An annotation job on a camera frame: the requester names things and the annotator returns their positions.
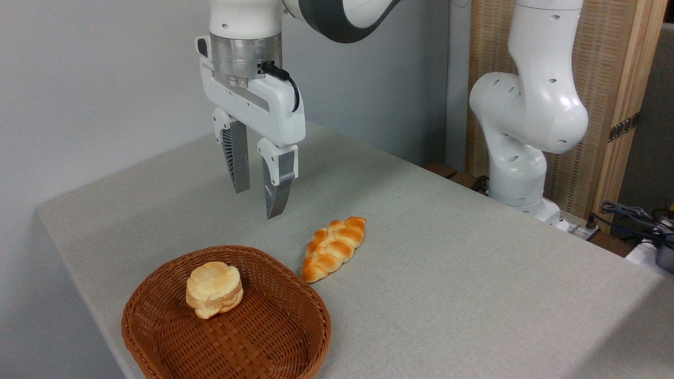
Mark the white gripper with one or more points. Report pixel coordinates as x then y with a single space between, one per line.
274 113

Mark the braided golden bread loaf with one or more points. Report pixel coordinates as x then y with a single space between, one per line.
333 247

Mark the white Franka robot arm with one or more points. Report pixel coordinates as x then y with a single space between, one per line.
532 105

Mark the round pale bread bun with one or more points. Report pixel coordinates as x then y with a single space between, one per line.
213 288

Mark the brown wicker basket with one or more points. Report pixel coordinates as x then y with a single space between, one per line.
263 331

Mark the brown wooden ledge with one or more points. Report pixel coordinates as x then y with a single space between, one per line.
441 169

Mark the grey tablecloth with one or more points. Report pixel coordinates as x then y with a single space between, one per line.
447 289

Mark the wooden woven screen panel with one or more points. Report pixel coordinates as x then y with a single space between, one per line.
605 52

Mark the brass hinge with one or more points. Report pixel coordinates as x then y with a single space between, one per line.
624 127

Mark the white and grey device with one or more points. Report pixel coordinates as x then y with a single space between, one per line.
655 255

